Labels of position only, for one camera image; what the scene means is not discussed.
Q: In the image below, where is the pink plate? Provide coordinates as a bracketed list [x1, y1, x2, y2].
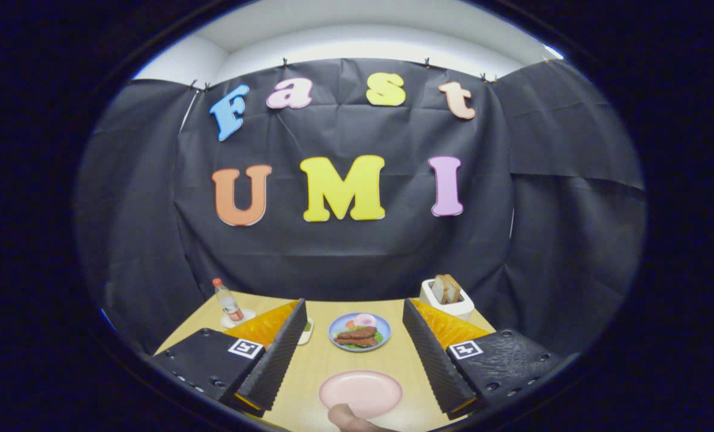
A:
[319, 370, 404, 419]

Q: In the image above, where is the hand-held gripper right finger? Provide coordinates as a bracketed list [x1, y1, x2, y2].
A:
[401, 298, 568, 421]

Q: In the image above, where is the white toaster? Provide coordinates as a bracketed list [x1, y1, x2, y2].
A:
[419, 279, 475, 320]

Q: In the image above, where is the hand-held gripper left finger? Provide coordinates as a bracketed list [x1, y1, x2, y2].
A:
[150, 298, 308, 419]

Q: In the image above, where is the blue plate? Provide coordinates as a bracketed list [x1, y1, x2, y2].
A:
[328, 312, 391, 352]

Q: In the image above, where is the clear bottle with red cap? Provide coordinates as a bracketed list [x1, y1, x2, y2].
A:
[212, 278, 245, 323]

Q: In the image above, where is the small white square dish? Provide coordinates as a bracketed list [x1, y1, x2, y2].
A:
[221, 308, 257, 329]

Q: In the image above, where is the green lettuce leaf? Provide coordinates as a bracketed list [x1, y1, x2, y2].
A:
[340, 329, 385, 350]

